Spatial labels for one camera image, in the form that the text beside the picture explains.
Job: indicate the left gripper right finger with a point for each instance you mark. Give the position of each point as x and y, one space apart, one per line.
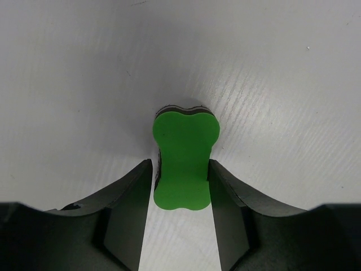
257 232

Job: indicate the green whiteboard eraser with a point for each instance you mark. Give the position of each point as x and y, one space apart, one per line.
185 138

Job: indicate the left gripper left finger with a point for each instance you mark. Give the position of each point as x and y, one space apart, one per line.
103 231

